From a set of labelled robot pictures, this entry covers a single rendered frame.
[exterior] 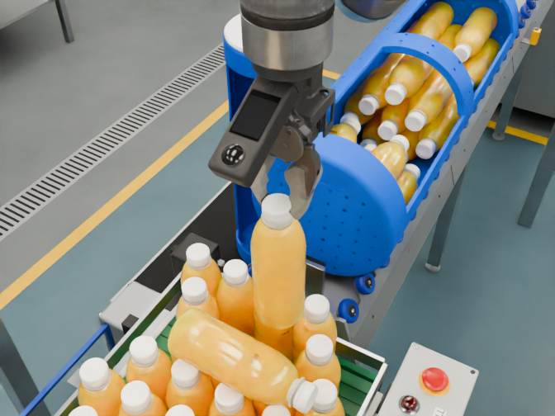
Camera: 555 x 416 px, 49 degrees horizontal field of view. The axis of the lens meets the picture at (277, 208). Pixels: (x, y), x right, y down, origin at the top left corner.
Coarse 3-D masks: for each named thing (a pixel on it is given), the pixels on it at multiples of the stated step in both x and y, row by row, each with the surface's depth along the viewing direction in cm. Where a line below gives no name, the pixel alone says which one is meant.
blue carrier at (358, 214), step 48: (432, 0) 165; (480, 0) 159; (384, 48) 129; (432, 48) 127; (336, 96) 116; (480, 96) 138; (336, 144) 103; (288, 192) 110; (336, 192) 104; (384, 192) 101; (336, 240) 111; (384, 240) 105
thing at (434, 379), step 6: (426, 372) 86; (432, 372) 86; (438, 372) 86; (444, 372) 86; (426, 378) 85; (432, 378) 85; (438, 378) 85; (444, 378) 85; (426, 384) 84; (432, 384) 84; (438, 384) 84; (444, 384) 84; (438, 390) 84
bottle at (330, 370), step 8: (304, 352) 92; (296, 360) 93; (304, 360) 91; (328, 360) 90; (336, 360) 92; (296, 368) 92; (304, 368) 90; (312, 368) 90; (320, 368) 90; (328, 368) 90; (336, 368) 91; (304, 376) 91; (312, 376) 90; (320, 376) 90; (328, 376) 90; (336, 376) 91; (336, 384) 92
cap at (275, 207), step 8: (264, 200) 74; (272, 200) 75; (280, 200) 75; (288, 200) 74; (264, 208) 73; (272, 208) 74; (280, 208) 74; (288, 208) 73; (264, 216) 74; (272, 216) 73; (280, 216) 73; (288, 216) 74; (280, 224) 74
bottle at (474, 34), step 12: (480, 12) 157; (492, 12) 158; (468, 24) 153; (480, 24) 152; (492, 24) 156; (456, 36) 152; (468, 36) 149; (480, 36) 150; (468, 48) 148; (480, 48) 150
